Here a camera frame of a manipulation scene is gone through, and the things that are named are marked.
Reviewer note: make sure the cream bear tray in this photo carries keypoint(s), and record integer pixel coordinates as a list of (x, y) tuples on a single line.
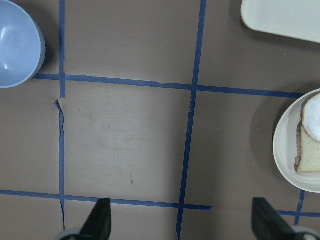
[(297, 19)]

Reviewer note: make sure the bread slice on plate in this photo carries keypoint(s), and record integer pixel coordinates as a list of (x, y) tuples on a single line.
[(307, 158)]

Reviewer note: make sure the cream round plate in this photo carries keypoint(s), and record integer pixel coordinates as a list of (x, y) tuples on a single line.
[(285, 147)]

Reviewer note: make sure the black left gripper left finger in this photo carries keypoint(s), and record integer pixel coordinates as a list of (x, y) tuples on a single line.
[(98, 225)]

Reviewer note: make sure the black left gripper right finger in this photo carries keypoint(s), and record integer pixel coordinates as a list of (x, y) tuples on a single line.
[(267, 224)]

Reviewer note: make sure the fried egg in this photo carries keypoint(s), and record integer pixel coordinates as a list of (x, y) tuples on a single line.
[(311, 117)]

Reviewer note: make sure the blue bowl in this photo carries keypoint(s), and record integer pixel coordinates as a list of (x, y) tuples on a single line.
[(22, 45)]

